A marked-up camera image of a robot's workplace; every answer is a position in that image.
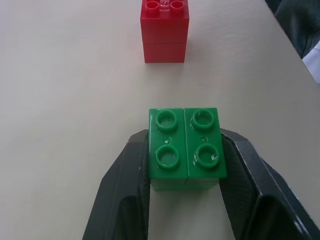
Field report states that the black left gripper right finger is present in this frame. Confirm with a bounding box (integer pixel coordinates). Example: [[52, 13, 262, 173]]
[[218, 127, 320, 240]]

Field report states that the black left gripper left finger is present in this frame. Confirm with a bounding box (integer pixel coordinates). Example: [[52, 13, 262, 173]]
[[82, 129, 152, 240]]

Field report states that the dark rounded object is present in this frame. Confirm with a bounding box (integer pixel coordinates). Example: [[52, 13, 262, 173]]
[[264, 0, 320, 60]]

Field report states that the green toy brick cube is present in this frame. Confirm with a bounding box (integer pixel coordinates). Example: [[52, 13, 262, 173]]
[[148, 107, 228, 192]]

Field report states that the red toy brick cube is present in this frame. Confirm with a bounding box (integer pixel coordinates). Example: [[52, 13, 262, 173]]
[[139, 0, 189, 64]]

